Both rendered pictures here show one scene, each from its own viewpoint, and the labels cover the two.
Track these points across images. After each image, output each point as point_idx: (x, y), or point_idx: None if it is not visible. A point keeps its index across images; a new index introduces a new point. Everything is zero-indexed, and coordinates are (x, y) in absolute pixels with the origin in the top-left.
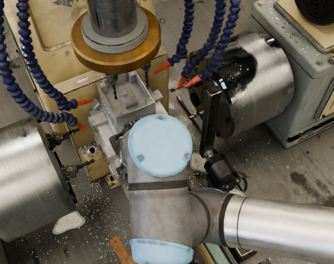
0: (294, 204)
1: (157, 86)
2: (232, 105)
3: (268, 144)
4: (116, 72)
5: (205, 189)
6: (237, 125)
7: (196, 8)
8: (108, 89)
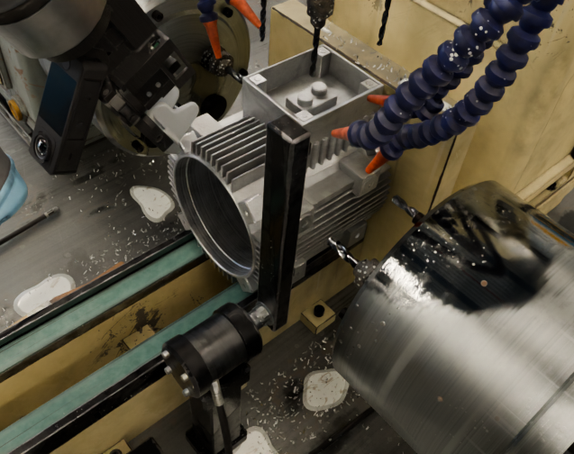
0: None
1: (408, 189)
2: (366, 287)
3: None
4: None
5: None
6: (341, 345)
7: None
8: (327, 77)
